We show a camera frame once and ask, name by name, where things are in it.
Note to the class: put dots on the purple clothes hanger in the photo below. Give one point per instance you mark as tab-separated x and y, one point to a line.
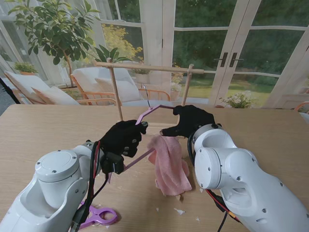
155	107

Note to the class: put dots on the leafy potted tree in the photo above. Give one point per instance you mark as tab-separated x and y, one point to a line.
55	31

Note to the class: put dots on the white flowering pot plant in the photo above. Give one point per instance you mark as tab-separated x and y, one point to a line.
237	100

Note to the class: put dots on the small green pot plant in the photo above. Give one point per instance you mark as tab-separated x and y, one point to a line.
24	67

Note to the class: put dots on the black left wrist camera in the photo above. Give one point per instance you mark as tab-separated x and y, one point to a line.
113	164

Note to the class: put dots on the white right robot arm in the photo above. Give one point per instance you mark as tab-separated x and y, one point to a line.
229	169

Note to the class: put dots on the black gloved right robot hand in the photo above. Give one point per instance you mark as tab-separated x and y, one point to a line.
193	118

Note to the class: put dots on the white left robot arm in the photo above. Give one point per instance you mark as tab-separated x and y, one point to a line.
55	174

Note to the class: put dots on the purple plastic clothes peg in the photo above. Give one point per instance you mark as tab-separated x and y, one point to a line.
96	215

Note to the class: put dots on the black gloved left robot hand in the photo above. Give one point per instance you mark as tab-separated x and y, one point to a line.
123	139

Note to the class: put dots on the wooden hanging rack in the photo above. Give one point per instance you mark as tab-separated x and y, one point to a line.
149	67

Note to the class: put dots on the white cushioned lounge chair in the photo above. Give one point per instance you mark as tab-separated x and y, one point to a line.
26	84
87	77

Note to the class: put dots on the pink square towel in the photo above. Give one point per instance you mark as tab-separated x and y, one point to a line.
169	169

